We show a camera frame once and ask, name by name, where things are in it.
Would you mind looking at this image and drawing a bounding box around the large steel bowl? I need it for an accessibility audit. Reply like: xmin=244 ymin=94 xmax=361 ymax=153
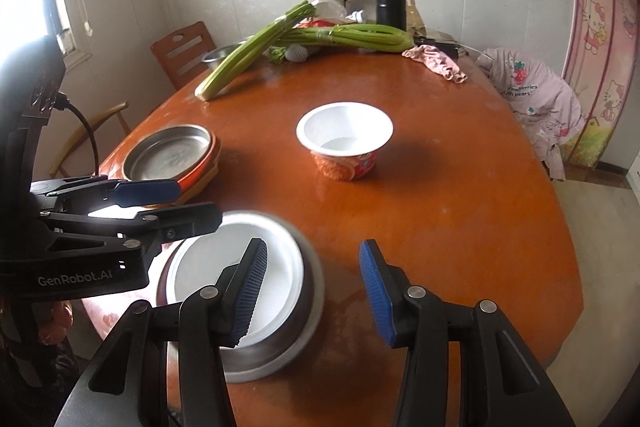
xmin=156 ymin=209 xmax=326 ymax=384

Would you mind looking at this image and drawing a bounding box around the yellow plastic plate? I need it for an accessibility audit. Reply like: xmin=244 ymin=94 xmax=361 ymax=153
xmin=177 ymin=157 xmax=223 ymax=208

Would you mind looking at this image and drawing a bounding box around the round steel plate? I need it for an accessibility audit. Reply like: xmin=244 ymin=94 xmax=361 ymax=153
xmin=122 ymin=124 xmax=213 ymax=182

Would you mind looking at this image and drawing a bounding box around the celery bunch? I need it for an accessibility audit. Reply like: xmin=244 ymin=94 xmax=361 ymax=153
xmin=270 ymin=23 xmax=415 ymax=55
xmin=195 ymin=0 xmax=317 ymax=102

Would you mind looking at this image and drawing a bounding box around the instant noodle bowl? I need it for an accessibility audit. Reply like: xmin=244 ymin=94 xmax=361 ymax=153
xmin=296 ymin=102 xmax=394 ymax=182
xmin=167 ymin=216 xmax=306 ymax=349

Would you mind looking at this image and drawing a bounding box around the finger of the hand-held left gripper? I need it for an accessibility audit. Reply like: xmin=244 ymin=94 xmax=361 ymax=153
xmin=30 ymin=176 xmax=182 ymax=210
xmin=37 ymin=202 xmax=223 ymax=258

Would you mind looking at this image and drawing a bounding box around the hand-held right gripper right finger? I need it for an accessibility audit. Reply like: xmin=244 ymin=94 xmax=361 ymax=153
xmin=359 ymin=238 xmax=576 ymax=427

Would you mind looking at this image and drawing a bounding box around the orange wooden chair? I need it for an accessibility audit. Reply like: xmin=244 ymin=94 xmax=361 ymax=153
xmin=150 ymin=21 xmax=218 ymax=92

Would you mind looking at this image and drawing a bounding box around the red-brown plastic plate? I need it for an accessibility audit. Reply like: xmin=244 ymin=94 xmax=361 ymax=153
xmin=120 ymin=123 xmax=222 ymax=202

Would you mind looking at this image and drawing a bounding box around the pink printed jacket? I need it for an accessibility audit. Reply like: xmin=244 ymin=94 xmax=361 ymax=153
xmin=475 ymin=48 xmax=586 ymax=182

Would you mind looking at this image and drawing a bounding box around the small steel bowl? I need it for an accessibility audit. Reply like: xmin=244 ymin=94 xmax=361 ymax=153
xmin=202 ymin=41 xmax=251 ymax=65

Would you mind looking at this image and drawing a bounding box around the pink cloth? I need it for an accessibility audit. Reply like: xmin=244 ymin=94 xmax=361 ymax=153
xmin=401 ymin=45 xmax=468 ymax=84

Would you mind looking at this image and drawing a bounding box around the black cable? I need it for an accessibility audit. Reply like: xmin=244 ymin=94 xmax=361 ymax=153
xmin=57 ymin=92 xmax=101 ymax=178

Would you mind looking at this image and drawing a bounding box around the light wooden chair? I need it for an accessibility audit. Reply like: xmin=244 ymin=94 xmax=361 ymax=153
xmin=50 ymin=101 xmax=132 ymax=178

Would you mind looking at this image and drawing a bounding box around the person's left hand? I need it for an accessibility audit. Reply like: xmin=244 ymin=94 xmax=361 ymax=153
xmin=37 ymin=299 xmax=76 ymax=345

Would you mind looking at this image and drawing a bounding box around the brown paper bag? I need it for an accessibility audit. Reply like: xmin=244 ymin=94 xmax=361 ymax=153
xmin=406 ymin=0 xmax=436 ymax=32

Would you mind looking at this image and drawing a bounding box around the black box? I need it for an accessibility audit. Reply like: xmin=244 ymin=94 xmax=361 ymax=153
xmin=415 ymin=34 xmax=461 ymax=58

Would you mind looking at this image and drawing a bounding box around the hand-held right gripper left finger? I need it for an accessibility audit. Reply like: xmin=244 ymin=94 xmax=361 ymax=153
xmin=54 ymin=237 xmax=269 ymax=427

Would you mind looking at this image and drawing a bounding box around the white plastic bag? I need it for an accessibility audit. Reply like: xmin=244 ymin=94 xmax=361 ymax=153
xmin=312 ymin=0 xmax=348 ymax=25

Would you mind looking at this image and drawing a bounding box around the pink cartoon wardrobe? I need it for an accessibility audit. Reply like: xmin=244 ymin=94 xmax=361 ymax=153
xmin=560 ymin=0 xmax=640 ymax=170

